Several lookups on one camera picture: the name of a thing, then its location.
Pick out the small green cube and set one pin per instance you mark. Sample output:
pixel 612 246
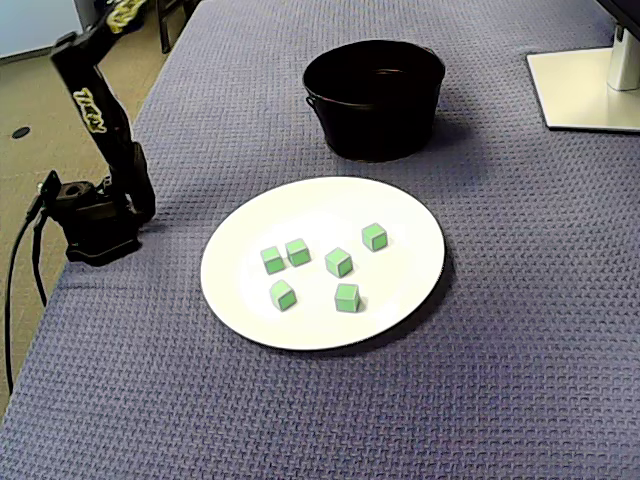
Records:
pixel 347 297
pixel 374 236
pixel 282 295
pixel 272 260
pixel 298 251
pixel 338 261

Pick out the white round plate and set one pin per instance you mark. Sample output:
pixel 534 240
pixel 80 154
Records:
pixel 310 210

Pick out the black metal bucket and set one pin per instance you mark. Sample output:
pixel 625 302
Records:
pixel 375 130

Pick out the blue woven cloth mat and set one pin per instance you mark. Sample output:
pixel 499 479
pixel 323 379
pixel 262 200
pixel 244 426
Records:
pixel 500 300

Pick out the dark furniture leg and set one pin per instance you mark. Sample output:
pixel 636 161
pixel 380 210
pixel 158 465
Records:
pixel 165 30

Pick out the white monitor stand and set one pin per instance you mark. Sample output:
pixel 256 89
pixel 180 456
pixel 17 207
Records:
pixel 575 95

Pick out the black round floor disc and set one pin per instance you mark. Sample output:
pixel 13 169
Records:
pixel 20 133

